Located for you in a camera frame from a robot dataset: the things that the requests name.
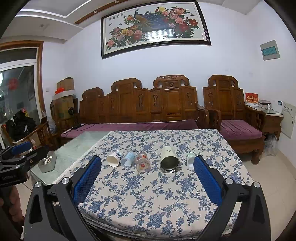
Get green label paper cup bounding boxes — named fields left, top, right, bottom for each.
left=186, top=152, right=196, bottom=170

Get white paper cup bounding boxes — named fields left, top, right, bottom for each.
left=106, top=151, right=123, bottom=167

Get light blue plastic cup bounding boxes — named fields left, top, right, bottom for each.
left=120, top=151, right=136, bottom=167

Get cream steel thermos cup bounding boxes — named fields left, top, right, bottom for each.
left=159, top=146, right=181, bottom=173

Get person's left hand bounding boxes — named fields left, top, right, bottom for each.
left=1, top=185, right=24, bottom=232

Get metal ashtray box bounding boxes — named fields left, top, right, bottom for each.
left=38, top=151, right=57, bottom=173

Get stacked cardboard boxes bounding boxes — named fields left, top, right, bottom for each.
left=50, top=77, right=78, bottom=123

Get purple armchair cushion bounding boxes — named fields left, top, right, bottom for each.
left=220, top=120, right=262, bottom=140

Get carved wooden armchair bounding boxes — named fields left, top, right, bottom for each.
left=203, top=75, right=265, bottom=165

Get blue floral tablecloth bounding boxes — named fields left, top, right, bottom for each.
left=61, top=129, right=253, bottom=240

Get wooden side table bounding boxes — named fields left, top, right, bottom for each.
left=253, top=106, right=283, bottom=141

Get clear glass red flowers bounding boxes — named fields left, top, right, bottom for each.
left=135, top=152, right=151, bottom=173

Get purple sofa cushion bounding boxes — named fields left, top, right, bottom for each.
left=61, top=119, right=198, bottom=139

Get white appliance box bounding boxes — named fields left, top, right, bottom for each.
left=270, top=100, right=283, bottom=113

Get red calendar card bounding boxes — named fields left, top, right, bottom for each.
left=245, top=92, right=259, bottom=104

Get carved wooden sofa bench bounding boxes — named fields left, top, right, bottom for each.
left=78, top=75, right=210, bottom=129

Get framed peacock flower painting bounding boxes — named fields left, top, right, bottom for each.
left=100, top=1, right=211, bottom=59

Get glass door wooden frame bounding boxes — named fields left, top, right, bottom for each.
left=1, top=40, right=45, bottom=148

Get grey wall electrical box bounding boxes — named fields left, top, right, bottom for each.
left=260, top=40, right=280, bottom=61

